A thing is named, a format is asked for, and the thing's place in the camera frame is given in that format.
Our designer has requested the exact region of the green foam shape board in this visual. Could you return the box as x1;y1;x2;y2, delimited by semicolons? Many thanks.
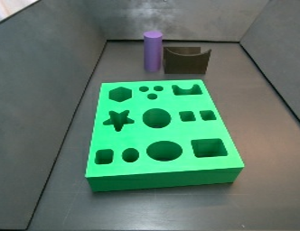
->
84;79;243;191

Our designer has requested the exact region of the dark curved cradle stand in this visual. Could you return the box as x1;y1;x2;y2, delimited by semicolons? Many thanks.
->
163;46;211;74

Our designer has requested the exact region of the purple cylinder peg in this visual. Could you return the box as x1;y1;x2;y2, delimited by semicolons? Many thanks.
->
143;31;162;72

